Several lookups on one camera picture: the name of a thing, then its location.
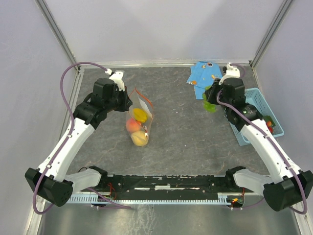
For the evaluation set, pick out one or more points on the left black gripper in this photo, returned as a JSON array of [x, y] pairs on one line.
[[127, 103]]

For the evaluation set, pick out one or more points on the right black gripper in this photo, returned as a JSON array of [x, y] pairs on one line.
[[210, 92]]

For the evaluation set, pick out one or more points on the green grapes bunch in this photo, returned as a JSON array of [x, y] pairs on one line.
[[207, 105]]

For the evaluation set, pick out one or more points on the yellow starfruit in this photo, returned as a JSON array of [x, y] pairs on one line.
[[140, 115]]

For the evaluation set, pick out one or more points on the clear zip bag orange zipper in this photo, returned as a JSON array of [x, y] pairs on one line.
[[142, 102]]

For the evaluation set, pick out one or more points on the orange peach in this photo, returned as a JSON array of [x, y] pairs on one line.
[[133, 125]]

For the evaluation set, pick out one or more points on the yellow pear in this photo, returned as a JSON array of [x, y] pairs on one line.
[[139, 138]]

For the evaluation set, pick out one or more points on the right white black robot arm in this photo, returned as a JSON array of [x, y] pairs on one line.
[[287, 184]]

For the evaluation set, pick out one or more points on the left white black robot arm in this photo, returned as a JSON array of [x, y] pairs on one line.
[[50, 179]]

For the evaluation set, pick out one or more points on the blue patterned cloth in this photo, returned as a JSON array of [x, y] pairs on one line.
[[202, 75]]

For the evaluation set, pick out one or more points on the light blue plastic basket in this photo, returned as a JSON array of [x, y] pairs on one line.
[[255, 97]]

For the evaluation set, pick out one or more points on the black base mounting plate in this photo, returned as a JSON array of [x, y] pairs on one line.
[[157, 188]]

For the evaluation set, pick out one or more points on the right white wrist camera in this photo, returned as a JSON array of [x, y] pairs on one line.
[[231, 70]]

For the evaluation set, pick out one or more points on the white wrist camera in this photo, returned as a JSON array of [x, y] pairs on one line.
[[231, 70], [117, 77]]

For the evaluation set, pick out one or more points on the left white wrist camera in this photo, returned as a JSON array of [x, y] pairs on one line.
[[117, 77]]

